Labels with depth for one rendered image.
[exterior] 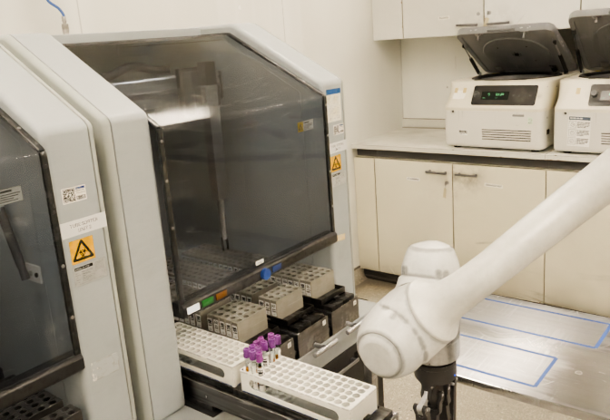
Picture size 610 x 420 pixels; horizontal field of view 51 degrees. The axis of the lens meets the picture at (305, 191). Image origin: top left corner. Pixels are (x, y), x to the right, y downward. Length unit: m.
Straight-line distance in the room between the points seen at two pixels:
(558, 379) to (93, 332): 0.98
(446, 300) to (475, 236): 2.77
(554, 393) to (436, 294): 0.58
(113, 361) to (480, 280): 0.82
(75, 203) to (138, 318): 0.30
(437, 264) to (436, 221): 2.71
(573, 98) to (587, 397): 2.15
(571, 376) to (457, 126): 2.27
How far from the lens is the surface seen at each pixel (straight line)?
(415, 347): 0.94
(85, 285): 1.35
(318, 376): 1.42
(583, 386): 1.50
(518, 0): 3.74
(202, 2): 3.05
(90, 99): 1.40
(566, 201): 0.97
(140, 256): 1.42
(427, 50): 4.35
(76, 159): 1.30
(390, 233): 3.97
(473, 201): 3.65
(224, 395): 1.51
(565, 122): 3.40
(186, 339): 1.64
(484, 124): 3.54
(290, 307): 1.80
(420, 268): 1.08
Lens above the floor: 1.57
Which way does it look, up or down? 14 degrees down
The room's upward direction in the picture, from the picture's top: 4 degrees counter-clockwise
